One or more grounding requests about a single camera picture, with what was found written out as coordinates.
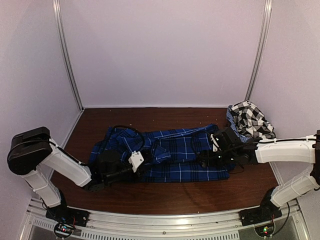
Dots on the green circuit board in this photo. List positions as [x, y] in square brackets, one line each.
[63, 230]
[264, 230]

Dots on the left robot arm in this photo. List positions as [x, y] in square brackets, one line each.
[32, 149]

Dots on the front aluminium rail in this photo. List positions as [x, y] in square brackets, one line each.
[221, 225]

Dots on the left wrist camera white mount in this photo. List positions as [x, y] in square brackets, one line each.
[136, 159]

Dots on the black white checked shirt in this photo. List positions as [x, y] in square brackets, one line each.
[251, 121]

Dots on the right aluminium frame post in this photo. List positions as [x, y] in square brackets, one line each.
[264, 31]

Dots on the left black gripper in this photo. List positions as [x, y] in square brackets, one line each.
[140, 171]

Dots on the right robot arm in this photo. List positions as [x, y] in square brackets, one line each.
[228, 148]

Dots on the left green circuit board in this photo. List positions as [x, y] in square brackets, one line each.
[63, 230]

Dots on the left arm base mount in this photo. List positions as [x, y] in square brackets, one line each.
[67, 215]

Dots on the left aluminium frame post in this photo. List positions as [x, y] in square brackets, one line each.
[65, 53]

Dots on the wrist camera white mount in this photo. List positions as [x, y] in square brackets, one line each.
[215, 146]
[136, 159]

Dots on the blue plaid long sleeve shirt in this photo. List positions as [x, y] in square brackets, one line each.
[172, 153]

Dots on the right green circuit board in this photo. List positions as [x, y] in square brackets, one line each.
[264, 230]

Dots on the small blue gingham shirt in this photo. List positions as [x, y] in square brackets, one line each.
[234, 125]

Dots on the aluminium frame post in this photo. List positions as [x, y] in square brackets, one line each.
[65, 53]
[264, 31]

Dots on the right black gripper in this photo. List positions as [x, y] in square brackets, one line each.
[206, 156]

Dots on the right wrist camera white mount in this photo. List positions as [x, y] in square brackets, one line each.
[215, 146]

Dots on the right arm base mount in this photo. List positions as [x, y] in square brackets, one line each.
[266, 211]

